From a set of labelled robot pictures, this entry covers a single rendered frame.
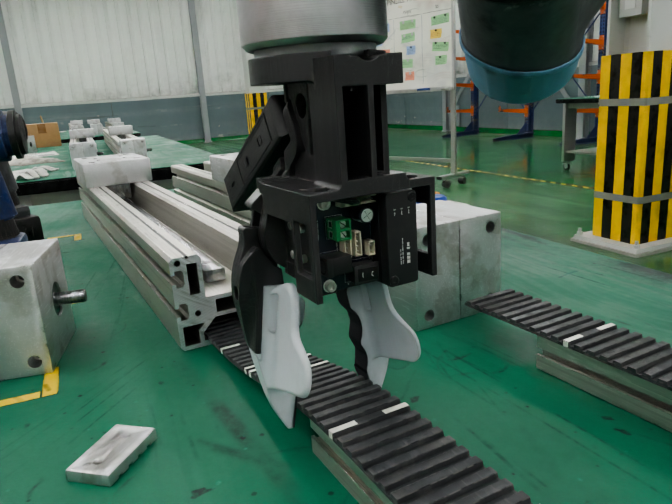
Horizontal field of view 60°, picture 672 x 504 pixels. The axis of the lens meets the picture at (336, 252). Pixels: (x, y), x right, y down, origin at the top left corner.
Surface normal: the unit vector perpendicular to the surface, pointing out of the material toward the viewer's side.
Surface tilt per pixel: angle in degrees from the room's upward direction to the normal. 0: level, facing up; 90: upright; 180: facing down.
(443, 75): 90
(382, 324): 100
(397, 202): 90
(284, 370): 80
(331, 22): 90
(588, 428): 0
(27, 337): 90
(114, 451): 0
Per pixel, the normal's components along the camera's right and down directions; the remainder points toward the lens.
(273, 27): -0.54, 0.25
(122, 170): 0.48, 0.20
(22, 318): 0.23, 0.24
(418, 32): -0.73, 0.22
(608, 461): -0.07, -0.96
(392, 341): -0.81, 0.36
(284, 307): -0.87, 0.01
